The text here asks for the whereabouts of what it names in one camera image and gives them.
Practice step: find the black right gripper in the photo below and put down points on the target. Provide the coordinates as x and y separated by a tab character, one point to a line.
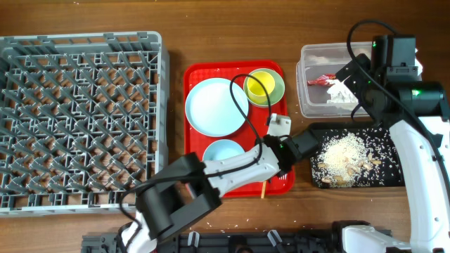
354	81

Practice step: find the wooden chopstick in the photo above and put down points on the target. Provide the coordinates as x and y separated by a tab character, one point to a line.
263	192

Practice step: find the small light blue bowl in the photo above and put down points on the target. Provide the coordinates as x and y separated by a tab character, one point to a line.
222	149

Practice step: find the white plastic fork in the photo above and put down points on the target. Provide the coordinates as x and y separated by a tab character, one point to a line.
284	175

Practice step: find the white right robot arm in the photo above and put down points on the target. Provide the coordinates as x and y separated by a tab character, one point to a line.
416	114

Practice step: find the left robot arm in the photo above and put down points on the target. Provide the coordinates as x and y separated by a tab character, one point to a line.
190	189

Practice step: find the clear plastic waste bin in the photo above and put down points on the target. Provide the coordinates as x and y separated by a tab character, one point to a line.
316	60

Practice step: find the grey dishwasher rack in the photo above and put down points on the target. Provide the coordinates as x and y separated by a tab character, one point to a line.
83	120

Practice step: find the crumpled white paper napkin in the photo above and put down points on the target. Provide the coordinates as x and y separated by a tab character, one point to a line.
339	93

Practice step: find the red serving tray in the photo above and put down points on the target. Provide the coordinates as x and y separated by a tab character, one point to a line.
197	142

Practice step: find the red snack wrapper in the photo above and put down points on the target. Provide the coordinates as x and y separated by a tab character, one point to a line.
323	80

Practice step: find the black plastic tray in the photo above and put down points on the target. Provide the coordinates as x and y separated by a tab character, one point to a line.
377	140

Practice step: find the pile of rice scraps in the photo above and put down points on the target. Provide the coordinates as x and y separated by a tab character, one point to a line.
344	160

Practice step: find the green bowl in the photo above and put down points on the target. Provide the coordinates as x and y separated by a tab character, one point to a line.
278	92

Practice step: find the yellow cup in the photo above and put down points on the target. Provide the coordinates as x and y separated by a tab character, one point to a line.
260	84

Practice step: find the large light blue plate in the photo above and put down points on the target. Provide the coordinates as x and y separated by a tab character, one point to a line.
215	107

